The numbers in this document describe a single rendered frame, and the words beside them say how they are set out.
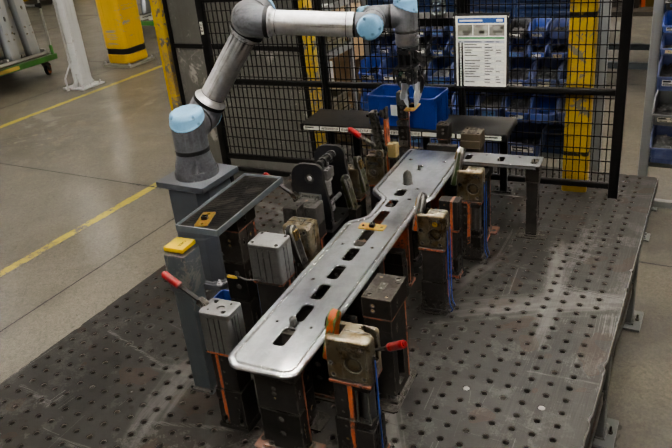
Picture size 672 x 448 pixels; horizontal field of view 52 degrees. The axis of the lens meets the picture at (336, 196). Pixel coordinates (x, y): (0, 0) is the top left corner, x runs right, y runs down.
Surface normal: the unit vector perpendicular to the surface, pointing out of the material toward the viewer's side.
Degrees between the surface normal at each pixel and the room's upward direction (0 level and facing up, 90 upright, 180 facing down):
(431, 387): 0
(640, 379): 0
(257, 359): 0
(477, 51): 90
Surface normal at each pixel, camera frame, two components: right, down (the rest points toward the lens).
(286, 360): -0.09, -0.91
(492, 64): -0.41, 0.41
